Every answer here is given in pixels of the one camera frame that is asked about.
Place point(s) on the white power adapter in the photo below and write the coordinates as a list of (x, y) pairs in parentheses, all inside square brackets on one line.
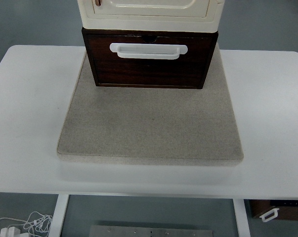
[(10, 232)]

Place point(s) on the white table leg right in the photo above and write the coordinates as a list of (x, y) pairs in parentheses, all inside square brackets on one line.
[(241, 218)]

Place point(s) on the white table leg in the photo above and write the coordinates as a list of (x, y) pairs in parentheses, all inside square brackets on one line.
[(58, 216), (241, 218)]

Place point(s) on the white drawer handle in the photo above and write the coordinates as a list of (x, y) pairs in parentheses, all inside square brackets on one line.
[(148, 51)]

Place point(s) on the grey fabric pad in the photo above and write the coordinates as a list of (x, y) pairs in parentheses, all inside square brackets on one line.
[(152, 126)]

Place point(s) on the white table leg left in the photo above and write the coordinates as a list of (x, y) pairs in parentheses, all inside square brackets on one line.
[(58, 216)]

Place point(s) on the brown box with white handle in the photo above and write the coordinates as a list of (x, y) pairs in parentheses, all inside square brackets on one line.
[(268, 210)]

